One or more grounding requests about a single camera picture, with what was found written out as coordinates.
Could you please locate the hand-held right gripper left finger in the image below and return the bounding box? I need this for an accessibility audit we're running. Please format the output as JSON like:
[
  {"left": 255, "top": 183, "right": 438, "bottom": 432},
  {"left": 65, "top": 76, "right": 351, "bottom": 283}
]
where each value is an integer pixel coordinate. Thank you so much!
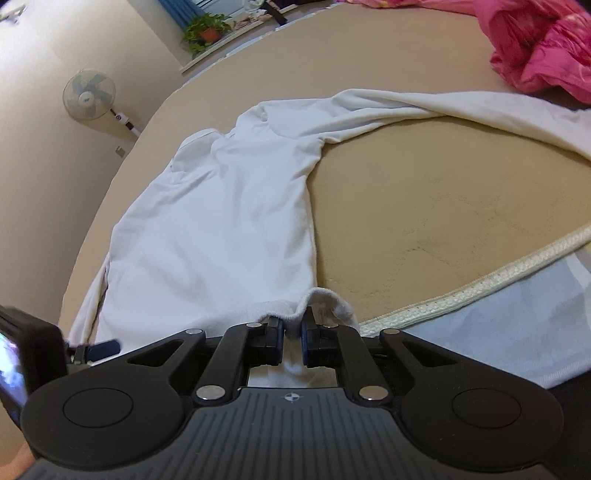
[{"left": 124, "top": 316, "right": 284, "bottom": 406}]

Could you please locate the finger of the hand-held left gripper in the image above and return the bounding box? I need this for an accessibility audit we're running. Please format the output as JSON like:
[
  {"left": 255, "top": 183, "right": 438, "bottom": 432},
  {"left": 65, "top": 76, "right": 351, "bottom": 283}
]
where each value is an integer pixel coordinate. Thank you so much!
[{"left": 69, "top": 340, "right": 122, "bottom": 368}]

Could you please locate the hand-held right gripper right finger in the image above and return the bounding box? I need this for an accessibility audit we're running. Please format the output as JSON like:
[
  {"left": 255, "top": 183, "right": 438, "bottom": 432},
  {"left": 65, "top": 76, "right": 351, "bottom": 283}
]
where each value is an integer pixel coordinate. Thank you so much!
[{"left": 300, "top": 308, "right": 463, "bottom": 403}]

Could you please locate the white long-sleeved shirt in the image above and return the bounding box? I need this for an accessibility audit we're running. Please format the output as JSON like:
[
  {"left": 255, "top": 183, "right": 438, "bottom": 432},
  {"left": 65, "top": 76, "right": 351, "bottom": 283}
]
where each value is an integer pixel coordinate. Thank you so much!
[{"left": 67, "top": 88, "right": 591, "bottom": 393}]

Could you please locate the person's left forearm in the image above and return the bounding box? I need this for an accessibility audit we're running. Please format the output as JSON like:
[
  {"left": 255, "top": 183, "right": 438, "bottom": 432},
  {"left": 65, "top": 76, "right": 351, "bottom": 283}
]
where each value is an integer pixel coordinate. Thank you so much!
[{"left": 0, "top": 442, "right": 36, "bottom": 480}]

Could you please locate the beige bed mat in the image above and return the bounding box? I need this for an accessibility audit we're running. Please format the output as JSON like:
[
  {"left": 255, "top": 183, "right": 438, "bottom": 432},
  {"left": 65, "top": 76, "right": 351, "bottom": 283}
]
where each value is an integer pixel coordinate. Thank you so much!
[{"left": 58, "top": 0, "right": 591, "bottom": 340}]

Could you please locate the light blue bed sheet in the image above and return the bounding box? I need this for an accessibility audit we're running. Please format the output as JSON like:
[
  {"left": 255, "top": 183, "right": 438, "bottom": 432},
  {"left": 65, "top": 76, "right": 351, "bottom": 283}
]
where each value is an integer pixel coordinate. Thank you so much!
[{"left": 362, "top": 249, "right": 591, "bottom": 392}]

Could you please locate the white window sill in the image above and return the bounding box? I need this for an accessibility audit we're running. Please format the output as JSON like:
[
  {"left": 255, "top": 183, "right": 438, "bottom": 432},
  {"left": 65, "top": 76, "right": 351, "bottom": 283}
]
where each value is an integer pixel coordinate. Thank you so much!
[{"left": 179, "top": 14, "right": 278, "bottom": 75}]

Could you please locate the potted green plant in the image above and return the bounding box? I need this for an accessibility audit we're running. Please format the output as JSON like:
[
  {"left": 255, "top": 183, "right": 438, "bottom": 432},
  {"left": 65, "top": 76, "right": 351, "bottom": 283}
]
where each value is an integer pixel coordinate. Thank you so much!
[{"left": 181, "top": 12, "right": 232, "bottom": 59}]

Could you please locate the blue curtain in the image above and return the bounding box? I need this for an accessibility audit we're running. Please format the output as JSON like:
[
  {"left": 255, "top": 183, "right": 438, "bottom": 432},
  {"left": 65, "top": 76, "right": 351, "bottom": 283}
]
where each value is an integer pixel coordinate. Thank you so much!
[{"left": 156, "top": 0, "right": 205, "bottom": 25}]

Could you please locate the pink blanket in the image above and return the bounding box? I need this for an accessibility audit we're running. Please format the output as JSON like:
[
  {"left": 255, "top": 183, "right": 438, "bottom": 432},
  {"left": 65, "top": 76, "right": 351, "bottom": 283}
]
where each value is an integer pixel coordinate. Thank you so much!
[{"left": 336, "top": 0, "right": 591, "bottom": 101}]

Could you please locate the white wall fan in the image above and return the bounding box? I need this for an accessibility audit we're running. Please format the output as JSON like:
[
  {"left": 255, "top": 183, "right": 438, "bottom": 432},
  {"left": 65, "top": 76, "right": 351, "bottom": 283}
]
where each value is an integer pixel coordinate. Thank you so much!
[{"left": 62, "top": 68, "right": 142, "bottom": 138}]

